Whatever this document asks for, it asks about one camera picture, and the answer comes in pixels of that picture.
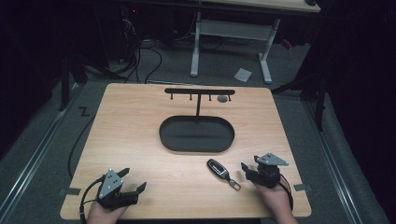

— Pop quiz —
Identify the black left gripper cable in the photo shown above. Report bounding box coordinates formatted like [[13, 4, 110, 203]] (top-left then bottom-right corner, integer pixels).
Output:
[[78, 175, 107, 224]]

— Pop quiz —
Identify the grey paper sheet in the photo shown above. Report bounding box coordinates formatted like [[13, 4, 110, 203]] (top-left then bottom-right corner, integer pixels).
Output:
[[233, 67, 253, 84]]

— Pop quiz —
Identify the metal floor rail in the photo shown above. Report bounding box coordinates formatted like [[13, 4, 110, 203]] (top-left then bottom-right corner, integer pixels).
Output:
[[303, 101, 364, 224], [0, 82, 82, 216]]

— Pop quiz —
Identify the person's right hand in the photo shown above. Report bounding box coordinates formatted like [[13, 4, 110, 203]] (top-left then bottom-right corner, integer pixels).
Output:
[[252, 181, 299, 224]]

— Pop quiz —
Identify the black car key fob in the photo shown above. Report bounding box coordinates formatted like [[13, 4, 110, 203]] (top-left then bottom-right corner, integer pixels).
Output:
[[206, 158, 243, 192]]

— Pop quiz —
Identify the black metal stand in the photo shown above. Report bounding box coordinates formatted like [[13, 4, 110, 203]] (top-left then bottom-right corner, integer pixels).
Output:
[[271, 73, 329, 133], [57, 54, 90, 112]]

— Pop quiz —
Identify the black key rack with tray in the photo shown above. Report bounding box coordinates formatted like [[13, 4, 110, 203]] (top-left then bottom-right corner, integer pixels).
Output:
[[158, 88, 236, 154]]

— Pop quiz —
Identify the grey tape piece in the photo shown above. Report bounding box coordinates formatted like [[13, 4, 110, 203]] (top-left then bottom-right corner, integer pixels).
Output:
[[292, 183, 313, 192], [58, 187, 82, 197]]

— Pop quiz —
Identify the white-legged desk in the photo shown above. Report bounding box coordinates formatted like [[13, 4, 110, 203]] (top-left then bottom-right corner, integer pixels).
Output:
[[190, 0, 322, 86]]

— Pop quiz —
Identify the bundle of black cables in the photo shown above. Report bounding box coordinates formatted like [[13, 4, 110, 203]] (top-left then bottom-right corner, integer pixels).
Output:
[[83, 12, 164, 85]]

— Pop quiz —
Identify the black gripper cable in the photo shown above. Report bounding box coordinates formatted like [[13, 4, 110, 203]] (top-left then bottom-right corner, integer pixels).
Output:
[[78, 175, 107, 224], [277, 173, 295, 212]]

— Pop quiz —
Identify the black floor cable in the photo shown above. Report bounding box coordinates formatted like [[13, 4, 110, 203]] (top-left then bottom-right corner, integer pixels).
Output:
[[67, 114, 97, 180]]

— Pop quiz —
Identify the person's left hand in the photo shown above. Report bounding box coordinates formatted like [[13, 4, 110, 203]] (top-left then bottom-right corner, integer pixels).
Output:
[[86, 200, 129, 224]]

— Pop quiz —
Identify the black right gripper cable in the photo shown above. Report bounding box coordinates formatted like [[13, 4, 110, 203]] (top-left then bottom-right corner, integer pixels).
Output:
[[277, 173, 295, 212]]

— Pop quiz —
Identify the black zigzag tape mark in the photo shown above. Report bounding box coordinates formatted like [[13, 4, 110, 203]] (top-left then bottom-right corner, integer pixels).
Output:
[[77, 105, 92, 118]]

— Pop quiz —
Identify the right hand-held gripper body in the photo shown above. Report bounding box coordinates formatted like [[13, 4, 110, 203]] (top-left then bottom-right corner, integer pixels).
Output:
[[245, 151, 290, 189]]

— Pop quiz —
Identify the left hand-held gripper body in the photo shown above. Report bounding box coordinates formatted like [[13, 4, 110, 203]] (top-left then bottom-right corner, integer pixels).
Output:
[[95, 168, 140, 210]]

